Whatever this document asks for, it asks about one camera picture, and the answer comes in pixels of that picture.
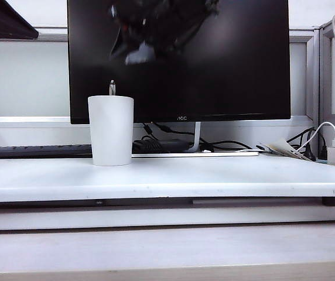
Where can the black board foot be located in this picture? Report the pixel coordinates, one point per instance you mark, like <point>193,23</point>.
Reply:
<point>329,201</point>

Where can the white ceramic mug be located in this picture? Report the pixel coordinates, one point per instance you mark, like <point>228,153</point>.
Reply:
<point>110,131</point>

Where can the black AOC computer monitor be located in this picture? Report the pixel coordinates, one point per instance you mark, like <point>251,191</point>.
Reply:
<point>229,73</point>

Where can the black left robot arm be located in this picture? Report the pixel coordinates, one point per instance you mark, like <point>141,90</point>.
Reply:
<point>0,20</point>

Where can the metal spoon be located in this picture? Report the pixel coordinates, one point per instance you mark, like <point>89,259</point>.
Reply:
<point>112,87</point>

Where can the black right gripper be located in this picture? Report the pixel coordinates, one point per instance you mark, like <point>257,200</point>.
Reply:
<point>153,23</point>

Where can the folded paper booklet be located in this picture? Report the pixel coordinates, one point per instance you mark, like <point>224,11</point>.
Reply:
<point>283,146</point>

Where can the grey partition frame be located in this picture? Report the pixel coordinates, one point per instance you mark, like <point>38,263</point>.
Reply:
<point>322,73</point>

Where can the black keyboard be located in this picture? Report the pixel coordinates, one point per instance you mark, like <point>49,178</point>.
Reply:
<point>32,151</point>

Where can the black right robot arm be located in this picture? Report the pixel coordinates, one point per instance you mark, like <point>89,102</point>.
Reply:
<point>196,17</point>

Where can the white raised desk board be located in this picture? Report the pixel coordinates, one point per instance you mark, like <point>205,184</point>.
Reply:
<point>185,175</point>

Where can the silver monitor stand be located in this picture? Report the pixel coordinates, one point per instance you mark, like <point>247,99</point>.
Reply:
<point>196,137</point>

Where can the black power brick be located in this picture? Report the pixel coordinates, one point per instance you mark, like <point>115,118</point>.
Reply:
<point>166,144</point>

